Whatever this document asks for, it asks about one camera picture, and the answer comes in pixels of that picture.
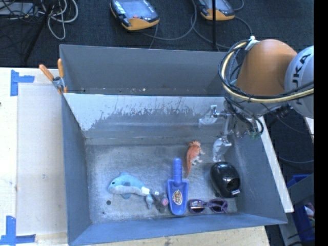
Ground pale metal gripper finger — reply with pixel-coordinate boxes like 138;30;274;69
212;134;233;163
198;106;219;128

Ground orange toy animal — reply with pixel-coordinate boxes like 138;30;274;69
183;140;206;179

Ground black rounded plastic device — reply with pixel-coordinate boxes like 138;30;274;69
210;161;242;199

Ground purple sunglasses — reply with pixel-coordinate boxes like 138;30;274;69
188;198;229;214

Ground blue toy shovel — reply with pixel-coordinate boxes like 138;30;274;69
166;157;190;216

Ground grey toy mouse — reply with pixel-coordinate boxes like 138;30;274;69
151;192;170;214

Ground grey metal bin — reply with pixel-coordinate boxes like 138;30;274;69
59;44;294;246

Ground blue plush toy dolphin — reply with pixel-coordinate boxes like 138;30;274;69
108;171;155;210

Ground pale wood board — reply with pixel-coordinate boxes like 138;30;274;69
16;81;68;237

